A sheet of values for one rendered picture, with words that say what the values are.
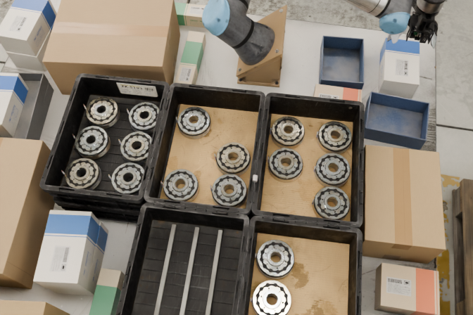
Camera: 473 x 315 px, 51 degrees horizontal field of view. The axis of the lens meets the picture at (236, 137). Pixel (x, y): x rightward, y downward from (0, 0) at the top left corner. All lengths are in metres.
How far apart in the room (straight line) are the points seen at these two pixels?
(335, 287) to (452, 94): 1.65
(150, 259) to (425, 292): 0.77
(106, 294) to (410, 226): 0.88
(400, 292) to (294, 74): 0.84
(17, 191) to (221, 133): 0.62
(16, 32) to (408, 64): 1.37
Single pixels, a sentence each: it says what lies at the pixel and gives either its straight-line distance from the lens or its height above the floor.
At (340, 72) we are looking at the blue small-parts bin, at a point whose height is 0.70.
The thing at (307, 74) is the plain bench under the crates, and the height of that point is 0.70.
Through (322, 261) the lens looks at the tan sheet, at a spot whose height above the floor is 0.83.
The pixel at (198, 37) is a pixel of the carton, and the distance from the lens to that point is 1.89.
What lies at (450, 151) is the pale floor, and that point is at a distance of 2.67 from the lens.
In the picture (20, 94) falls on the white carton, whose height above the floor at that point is 0.80.
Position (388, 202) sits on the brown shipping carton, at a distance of 1.50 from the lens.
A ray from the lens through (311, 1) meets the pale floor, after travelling 3.07.
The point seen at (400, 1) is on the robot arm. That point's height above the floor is 1.20.
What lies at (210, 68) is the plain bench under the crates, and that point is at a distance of 1.88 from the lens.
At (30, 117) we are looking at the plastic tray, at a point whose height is 0.75.
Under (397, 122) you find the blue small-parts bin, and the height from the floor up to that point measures 0.70.
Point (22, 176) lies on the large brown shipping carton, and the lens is 1.57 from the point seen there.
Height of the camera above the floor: 2.21
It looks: 62 degrees down
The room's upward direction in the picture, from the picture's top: 2 degrees counter-clockwise
